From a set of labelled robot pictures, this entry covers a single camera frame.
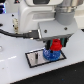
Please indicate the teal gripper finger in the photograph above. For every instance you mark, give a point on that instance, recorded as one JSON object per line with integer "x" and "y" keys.
{"x": 64, "y": 41}
{"x": 47, "y": 44}

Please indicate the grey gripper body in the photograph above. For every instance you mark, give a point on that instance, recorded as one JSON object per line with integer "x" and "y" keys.
{"x": 52, "y": 29}

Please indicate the red gear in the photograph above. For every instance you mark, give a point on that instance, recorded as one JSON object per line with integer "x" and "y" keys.
{"x": 56, "y": 45}

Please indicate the blue gear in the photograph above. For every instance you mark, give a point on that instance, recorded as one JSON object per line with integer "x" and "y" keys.
{"x": 51, "y": 55}

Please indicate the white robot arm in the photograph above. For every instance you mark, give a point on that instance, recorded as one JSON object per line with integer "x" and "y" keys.
{"x": 47, "y": 19}

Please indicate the left metal peg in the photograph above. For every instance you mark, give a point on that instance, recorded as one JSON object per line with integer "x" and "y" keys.
{"x": 36, "y": 56}

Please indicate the beige electrical connector block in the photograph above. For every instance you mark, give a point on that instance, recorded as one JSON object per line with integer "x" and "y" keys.
{"x": 15, "y": 24}

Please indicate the black-framed peg base plate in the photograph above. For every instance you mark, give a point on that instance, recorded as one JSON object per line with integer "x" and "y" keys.
{"x": 41, "y": 60}

